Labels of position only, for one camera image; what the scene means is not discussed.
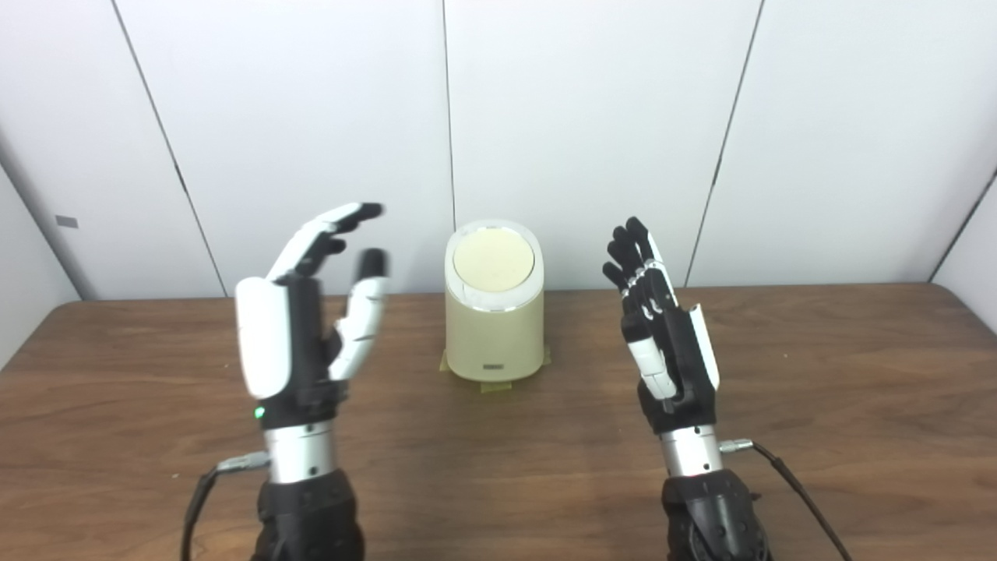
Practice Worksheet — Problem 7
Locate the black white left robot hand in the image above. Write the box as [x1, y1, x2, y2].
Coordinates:
[235, 202, 390, 429]

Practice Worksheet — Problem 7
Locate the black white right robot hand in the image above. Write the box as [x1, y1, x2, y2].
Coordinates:
[601, 217, 720, 436]

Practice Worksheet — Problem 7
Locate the cream-colored round bin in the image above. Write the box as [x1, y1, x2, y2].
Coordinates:
[444, 220, 546, 383]

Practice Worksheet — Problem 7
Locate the cream round bin lid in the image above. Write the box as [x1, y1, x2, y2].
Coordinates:
[453, 227, 536, 293]

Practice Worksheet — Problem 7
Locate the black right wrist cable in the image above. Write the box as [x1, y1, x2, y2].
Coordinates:
[718, 439, 854, 561]

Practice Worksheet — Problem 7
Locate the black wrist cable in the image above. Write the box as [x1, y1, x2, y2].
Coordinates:
[718, 439, 854, 561]
[181, 452, 272, 561]

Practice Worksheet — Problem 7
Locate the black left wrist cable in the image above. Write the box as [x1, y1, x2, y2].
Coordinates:
[181, 452, 272, 561]

